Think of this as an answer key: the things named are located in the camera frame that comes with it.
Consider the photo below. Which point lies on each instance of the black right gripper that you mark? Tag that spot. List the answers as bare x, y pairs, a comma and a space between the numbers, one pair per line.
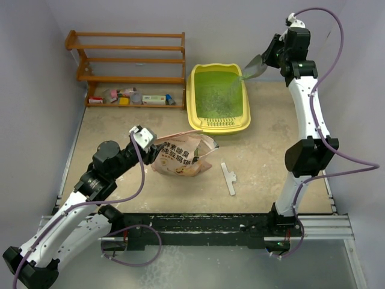
267, 56

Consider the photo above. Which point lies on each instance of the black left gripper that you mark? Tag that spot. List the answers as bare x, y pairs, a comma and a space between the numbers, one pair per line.
148, 158

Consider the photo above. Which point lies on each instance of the pink cat litter bag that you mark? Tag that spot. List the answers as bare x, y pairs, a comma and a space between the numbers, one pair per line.
184, 153

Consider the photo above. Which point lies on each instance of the grey metal litter scoop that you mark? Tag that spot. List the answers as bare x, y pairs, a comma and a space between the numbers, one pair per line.
254, 68

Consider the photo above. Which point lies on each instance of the white bag sealing clip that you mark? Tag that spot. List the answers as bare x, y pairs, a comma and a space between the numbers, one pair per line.
230, 178

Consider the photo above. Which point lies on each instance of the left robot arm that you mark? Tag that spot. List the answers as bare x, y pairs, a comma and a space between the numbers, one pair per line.
85, 216

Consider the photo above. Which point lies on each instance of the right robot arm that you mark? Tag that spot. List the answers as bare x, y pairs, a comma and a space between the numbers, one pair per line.
298, 41

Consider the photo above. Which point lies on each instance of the white rectangular box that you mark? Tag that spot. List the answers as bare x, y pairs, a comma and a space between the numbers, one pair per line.
154, 99

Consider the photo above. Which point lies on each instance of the green litter granules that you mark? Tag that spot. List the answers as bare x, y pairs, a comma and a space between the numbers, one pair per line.
218, 94

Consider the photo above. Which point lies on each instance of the yellow green litter box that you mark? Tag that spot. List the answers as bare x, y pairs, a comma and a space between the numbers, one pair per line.
227, 125

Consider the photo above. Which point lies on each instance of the red white small box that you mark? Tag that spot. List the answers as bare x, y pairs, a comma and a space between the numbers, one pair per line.
95, 100

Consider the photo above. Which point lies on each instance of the blue grey bottle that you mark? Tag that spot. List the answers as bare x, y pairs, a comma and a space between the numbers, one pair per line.
170, 100

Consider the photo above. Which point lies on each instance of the clear plastic cup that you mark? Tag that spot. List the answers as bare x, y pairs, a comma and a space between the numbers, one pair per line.
136, 98

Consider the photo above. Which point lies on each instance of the yellow sponge block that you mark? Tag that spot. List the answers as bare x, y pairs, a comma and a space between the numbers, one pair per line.
123, 101

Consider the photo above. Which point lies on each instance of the pink small package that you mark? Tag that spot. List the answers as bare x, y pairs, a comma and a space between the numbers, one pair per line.
113, 95

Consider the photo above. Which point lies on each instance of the wooden shelf rack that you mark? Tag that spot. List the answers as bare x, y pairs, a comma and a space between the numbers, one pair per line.
84, 71

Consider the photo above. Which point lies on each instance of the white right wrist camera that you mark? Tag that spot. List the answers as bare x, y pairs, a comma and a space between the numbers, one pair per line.
292, 22

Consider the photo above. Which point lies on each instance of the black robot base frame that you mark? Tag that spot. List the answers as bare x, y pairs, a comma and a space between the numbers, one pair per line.
251, 230

